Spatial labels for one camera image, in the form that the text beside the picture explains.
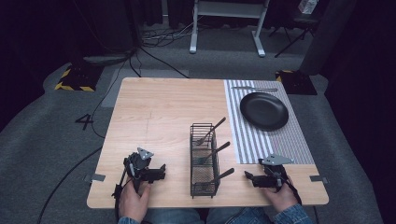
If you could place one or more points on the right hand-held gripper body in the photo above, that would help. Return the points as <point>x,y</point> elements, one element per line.
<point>274,174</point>

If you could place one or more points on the person's right hand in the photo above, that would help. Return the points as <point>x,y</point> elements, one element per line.
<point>281,197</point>

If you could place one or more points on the grey tape strip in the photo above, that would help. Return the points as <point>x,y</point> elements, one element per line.
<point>95,177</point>
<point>318,179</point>

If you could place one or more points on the white metal stand frame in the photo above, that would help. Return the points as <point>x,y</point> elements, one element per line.
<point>229,9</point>

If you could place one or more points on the person's left hand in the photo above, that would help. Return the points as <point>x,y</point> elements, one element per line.
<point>133,200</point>

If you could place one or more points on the white box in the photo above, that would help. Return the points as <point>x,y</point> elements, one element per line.
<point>307,6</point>

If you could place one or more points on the person's right leg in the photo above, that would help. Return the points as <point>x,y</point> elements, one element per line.
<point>239,216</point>

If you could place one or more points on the black tripod stand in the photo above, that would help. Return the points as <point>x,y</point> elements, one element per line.
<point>295,31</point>

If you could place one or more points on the person's left leg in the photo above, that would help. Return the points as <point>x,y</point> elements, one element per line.
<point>171,216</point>

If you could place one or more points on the black round plate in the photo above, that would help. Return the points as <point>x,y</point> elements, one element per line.
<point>264,111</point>

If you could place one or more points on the black yellow striped base plate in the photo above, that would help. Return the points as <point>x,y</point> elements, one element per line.
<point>297,82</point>
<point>77,77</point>

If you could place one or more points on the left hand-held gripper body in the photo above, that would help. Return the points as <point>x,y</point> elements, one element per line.
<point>138,165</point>

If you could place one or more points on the person's leg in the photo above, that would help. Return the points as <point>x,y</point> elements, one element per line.
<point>171,216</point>
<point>239,216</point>

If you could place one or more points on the striped grey white placemat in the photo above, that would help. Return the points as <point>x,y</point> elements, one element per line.
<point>249,143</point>

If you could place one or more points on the grey upright column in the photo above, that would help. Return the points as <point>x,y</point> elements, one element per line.
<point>330,37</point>

